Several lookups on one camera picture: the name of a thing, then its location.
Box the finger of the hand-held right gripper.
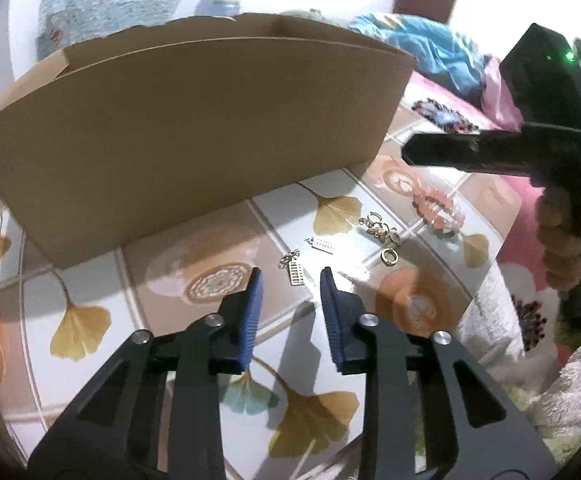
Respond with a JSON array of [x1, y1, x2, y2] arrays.
[[401, 130, 483, 172]]

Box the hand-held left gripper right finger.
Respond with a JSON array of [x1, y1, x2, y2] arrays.
[[320, 266, 557, 480]]

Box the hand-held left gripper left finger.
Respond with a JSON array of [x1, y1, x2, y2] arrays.
[[28, 267, 264, 480]]

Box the pink bead bracelet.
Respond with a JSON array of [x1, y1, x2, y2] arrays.
[[411, 186, 466, 233]]

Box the brown cardboard box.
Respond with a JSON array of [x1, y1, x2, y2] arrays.
[[0, 14, 417, 268]]

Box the person's right hand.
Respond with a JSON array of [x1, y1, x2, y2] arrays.
[[535, 195, 581, 293]]

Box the light pink cloth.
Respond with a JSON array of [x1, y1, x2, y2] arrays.
[[480, 57, 521, 126]]

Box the pink floral blanket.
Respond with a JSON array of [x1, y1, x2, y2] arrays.
[[405, 67, 581, 361]]

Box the blue patterned quilt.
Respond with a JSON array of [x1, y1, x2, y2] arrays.
[[347, 12, 486, 91]]

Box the grey patterned cloth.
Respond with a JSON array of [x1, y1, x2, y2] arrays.
[[290, 8, 333, 25]]

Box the white fluffy garment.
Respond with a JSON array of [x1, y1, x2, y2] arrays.
[[457, 260, 581, 468]]

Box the blue water bottle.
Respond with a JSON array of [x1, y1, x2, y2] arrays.
[[198, 0, 244, 21]]

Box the hanging blue floral cloth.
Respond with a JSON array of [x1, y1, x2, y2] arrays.
[[38, 0, 204, 56]]

